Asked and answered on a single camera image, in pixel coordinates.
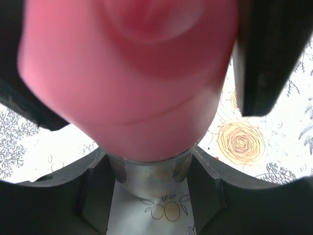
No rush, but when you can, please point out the pink round sharpener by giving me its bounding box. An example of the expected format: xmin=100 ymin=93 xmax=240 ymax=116
xmin=18 ymin=0 xmax=239 ymax=161

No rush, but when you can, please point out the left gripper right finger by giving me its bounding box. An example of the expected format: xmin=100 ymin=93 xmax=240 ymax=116
xmin=187 ymin=147 xmax=313 ymax=235

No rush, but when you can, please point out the floral patterned table mat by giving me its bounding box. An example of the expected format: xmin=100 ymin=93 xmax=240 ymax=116
xmin=0 ymin=42 xmax=313 ymax=235

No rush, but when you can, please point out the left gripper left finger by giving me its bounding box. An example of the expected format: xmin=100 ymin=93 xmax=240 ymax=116
xmin=0 ymin=149 xmax=115 ymax=235

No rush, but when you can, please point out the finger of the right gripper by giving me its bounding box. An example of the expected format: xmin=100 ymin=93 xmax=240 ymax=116
xmin=0 ymin=0 xmax=70 ymax=132
xmin=232 ymin=0 xmax=313 ymax=117

